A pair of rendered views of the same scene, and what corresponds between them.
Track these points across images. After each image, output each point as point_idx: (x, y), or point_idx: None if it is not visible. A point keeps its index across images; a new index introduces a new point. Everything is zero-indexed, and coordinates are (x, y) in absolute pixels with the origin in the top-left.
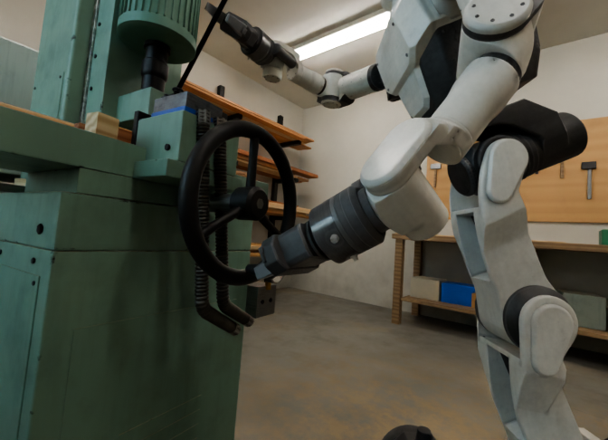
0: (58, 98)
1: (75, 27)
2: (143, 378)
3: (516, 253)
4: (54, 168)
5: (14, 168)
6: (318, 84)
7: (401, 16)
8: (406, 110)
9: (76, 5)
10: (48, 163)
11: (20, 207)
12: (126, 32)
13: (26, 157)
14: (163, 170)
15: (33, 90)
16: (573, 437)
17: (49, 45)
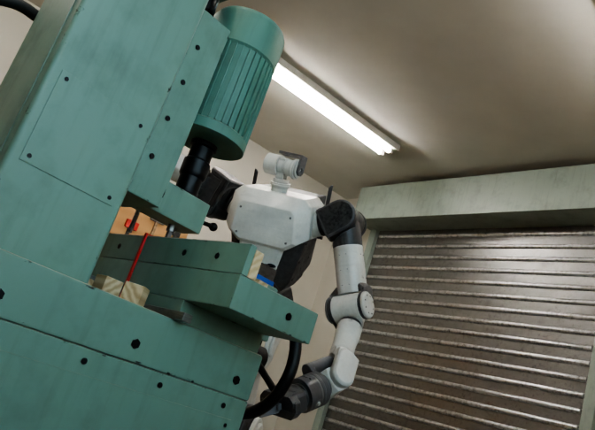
0: (130, 153)
1: (174, 78)
2: None
3: (254, 387)
4: (238, 323)
5: (206, 307)
6: None
7: (297, 220)
8: None
9: (184, 51)
10: (265, 333)
11: (203, 348)
12: (219, 138)
13: (280, 337)
14: (266, 337)
15: (60, 79)
16: None
17: (114, 40)
